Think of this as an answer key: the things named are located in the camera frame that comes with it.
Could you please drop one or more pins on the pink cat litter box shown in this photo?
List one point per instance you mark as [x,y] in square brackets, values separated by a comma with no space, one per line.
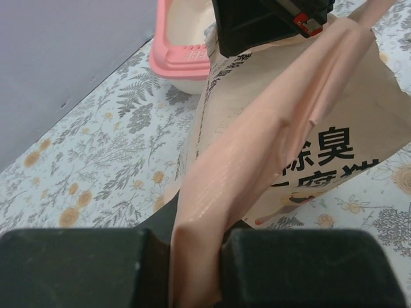
[178,53]

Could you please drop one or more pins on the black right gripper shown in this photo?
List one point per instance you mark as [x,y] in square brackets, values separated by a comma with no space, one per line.
[243,24]

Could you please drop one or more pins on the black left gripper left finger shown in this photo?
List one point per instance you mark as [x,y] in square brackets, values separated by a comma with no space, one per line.
[88,267]

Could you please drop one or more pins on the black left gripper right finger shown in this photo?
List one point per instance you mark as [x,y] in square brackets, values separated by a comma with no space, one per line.
[306,268]

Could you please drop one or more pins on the peach cat litter bag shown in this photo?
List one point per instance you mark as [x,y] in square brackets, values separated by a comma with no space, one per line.
[286,120]

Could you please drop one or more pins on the floral patterned table mat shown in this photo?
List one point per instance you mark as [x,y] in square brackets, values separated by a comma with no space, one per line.
[108,161]

